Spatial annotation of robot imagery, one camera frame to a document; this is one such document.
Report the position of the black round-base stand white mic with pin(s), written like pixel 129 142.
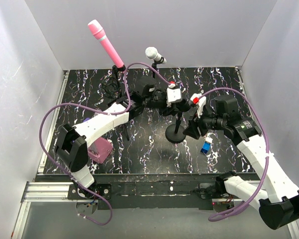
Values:
pixel 154 66

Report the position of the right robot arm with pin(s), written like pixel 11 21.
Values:
pixel 278 198

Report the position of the black marble mat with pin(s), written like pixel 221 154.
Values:
pixel 141 146

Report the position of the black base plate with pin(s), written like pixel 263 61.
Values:
pixel 149 191

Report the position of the white microphone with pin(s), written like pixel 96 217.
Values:
pixel 153 54

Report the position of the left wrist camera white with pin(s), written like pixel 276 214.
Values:
pixel 173 94

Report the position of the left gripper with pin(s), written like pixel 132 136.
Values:
pixel 169 111

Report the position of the black tripod stand pink mic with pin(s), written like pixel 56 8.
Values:
pixel 111 86

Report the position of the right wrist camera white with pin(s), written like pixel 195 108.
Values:
pixel 199 101

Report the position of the blue white small toy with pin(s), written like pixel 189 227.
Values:
pixel 207 145

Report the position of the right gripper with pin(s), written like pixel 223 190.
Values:
pixel 191 130

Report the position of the pink metronome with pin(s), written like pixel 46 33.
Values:
pixel 99 150

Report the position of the black round-base stand purple mic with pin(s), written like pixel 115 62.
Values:
pixel 174 132

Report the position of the pink microphone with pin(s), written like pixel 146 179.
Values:
pixel 99 33

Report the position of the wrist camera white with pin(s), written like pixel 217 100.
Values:
pixel 173 94
pixel 199 101

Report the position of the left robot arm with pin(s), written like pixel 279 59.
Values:
pixel 75 157

